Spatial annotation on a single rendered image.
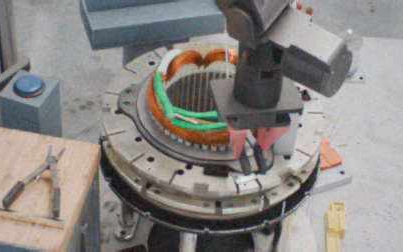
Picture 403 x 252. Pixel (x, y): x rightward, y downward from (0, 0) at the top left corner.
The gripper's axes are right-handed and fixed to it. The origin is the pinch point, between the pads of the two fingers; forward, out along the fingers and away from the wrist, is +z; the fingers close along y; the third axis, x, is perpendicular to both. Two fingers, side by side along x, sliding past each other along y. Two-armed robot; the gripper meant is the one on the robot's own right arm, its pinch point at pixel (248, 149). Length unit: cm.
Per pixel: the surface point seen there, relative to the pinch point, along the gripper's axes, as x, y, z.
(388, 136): 39, 42, 38
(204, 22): 43.3, 4.5, 11.5
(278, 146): 6.2, 6.4, 6.0
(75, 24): 189, -4, 114
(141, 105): 17.9, -10.4, 6.8
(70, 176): 9.2, -21.5, 10.9
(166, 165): 6.4, -8.9, 7.8
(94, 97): 149, -2, 115
